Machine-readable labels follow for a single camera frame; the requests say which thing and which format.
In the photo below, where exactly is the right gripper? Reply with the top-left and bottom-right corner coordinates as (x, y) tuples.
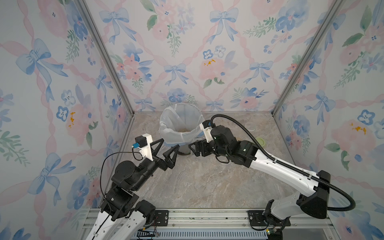
(188, 136), (230, 159)

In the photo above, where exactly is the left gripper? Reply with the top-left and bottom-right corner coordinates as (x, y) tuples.
(133, 138), (178, 191)

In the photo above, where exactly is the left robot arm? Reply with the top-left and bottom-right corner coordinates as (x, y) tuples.
(86, 136), (180, 240)

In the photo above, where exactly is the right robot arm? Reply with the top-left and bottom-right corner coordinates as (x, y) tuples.
(189, 126), (329, 223)

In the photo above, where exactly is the rice pile in bag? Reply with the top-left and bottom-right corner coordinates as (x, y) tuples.
(178, 129), (190, 133)

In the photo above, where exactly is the black mesh trash bin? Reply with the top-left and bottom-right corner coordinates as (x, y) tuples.
(178, 145), (191, 156)

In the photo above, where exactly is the white trash bag liner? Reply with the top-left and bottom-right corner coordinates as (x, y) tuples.
(159, 103), (204, 147)

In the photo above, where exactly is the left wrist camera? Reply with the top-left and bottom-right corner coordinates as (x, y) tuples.
(132, 134), (154, 162)

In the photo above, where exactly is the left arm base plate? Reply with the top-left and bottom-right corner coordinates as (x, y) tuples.
(150, 210), (170, 227)

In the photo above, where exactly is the aluminium front rail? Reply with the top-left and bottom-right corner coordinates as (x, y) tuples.
(80, 209), (340, 240)

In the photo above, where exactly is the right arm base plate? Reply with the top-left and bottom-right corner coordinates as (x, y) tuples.
(247, 210), (291, 228)

